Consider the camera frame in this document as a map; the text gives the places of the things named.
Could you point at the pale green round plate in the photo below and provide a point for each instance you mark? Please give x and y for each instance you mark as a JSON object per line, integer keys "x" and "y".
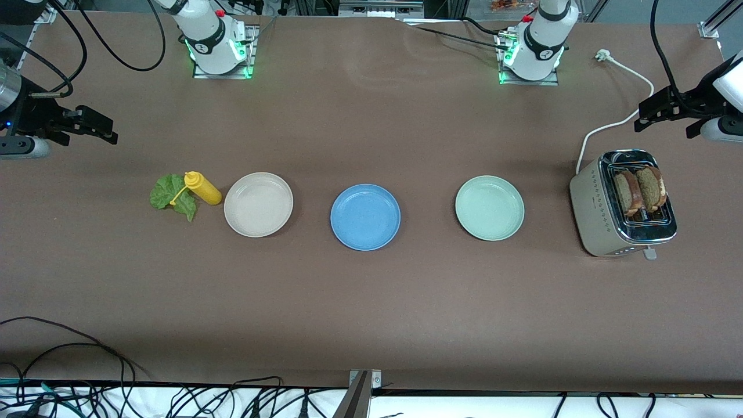
{"x": 489, "y": 208}

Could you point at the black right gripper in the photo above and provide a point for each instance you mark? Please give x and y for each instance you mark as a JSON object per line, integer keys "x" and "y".
{"x": 30, "y": 118}

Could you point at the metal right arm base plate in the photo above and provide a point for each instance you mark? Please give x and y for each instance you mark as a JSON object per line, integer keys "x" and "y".
{"x": 253, "y": 58}

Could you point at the metal table edge bracket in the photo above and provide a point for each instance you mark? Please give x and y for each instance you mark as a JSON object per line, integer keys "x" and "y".
{"x": 357, "y": 400}

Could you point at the clear snack packet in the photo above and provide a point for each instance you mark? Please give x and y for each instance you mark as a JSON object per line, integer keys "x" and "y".
{"x": 508, "y": 4}

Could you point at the brown bread slice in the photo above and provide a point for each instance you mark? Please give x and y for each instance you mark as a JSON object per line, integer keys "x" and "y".
{"x": 653, "y": 188}
{"x": 626, "y": 194}

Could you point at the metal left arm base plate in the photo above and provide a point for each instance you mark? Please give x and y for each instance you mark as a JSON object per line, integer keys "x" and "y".
{"x": 551, "y": 82}

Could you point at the beige round plate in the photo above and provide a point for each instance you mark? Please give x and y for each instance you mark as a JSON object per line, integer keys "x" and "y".
{"x": 258, "y": 204}

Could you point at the beige chrome two-slot toaster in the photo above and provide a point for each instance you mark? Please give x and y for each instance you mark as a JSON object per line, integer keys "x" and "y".
{"x": 592, "y": 215}

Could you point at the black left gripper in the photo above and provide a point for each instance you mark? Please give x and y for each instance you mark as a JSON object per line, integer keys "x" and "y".
{"x": 686, "y": 107}

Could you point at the grey perforated side rail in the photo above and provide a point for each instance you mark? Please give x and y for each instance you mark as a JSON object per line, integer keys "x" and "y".
{"x": 26, "y": 52}

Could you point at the blue round plate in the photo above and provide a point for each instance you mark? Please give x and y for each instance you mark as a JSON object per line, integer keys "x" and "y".
{"x": 365, "y": 217}

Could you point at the silver metal box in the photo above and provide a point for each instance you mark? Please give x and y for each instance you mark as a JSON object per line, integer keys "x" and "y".
{"x": 380, "y": 7}

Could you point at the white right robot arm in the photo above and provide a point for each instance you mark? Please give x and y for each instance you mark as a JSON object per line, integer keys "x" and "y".
{"x": 209, "y": 35}

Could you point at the yellow mustard squeeze bottle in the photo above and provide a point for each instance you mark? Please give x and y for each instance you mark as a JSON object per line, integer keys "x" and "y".
{"x": 203, "y": 188}

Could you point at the aluminium frame profile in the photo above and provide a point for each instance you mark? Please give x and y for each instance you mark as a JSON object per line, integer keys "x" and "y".
{"x": 43, "y": 14}
{"x": 709, "y": 29}

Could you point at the green lettuce leaf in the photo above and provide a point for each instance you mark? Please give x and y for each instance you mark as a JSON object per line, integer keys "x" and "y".
{"x": 165, "y": 194}

